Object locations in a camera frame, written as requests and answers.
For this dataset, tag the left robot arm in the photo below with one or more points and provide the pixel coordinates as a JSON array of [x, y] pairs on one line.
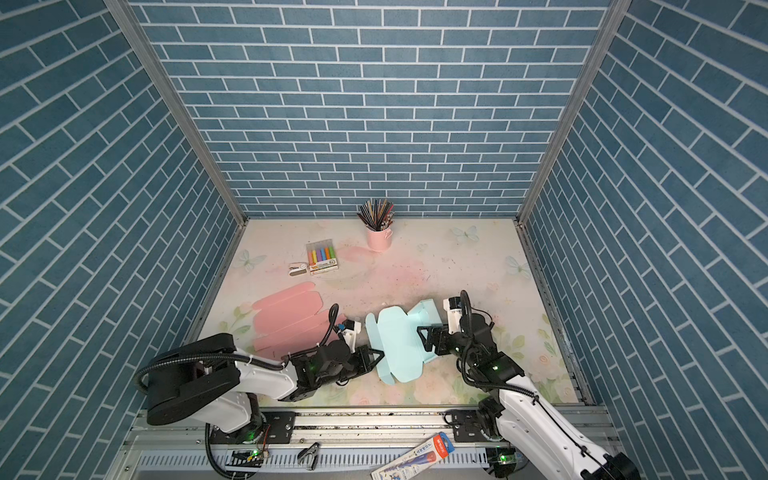
[[214, 382]]

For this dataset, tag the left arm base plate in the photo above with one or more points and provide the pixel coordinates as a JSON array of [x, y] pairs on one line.
[[275, 427]]

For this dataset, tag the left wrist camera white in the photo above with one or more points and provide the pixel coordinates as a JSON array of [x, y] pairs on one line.
[[348, 331]]

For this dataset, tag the round black device green light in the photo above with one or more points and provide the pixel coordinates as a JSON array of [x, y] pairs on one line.
[[502, 461]]

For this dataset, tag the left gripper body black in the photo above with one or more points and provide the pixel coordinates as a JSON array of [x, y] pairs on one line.
[[354, 366]]

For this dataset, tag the small green circuit board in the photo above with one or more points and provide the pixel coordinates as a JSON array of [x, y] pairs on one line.
[[245, 459]]

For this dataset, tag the aluminium mounting rail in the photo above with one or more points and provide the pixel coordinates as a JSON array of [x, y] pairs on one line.
[[354, 439]]

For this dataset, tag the light blue paper box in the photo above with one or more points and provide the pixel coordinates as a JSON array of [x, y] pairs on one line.
[[394, 332]]

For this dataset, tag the pink metal pencil cup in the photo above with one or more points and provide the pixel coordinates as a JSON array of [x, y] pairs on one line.
[[379, 240]]

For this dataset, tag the pink flat paper box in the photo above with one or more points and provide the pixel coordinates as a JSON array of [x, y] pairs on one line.
[[288, 317]]

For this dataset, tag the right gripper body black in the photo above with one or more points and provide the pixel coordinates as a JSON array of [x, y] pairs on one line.
[[448, 342]]

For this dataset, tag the clear highlighter marker pack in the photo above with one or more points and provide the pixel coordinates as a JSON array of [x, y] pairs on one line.
[[321, 257]]

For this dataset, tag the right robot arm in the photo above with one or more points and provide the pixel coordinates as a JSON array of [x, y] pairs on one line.
[[515, 410]]

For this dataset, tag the small white eraser box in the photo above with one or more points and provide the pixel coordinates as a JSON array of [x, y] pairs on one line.
[[298, 268]]

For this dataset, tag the red blue pen package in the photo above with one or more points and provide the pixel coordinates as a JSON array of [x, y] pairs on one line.
[[422, 457]]

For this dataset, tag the bundle of coloured pencils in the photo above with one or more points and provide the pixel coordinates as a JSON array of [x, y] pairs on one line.
[[376, 214]]

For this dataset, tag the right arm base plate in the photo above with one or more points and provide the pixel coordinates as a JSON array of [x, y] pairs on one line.
[[472, 425]]

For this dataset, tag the black metal clip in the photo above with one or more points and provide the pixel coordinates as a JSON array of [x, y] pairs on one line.
[[309, 456]]

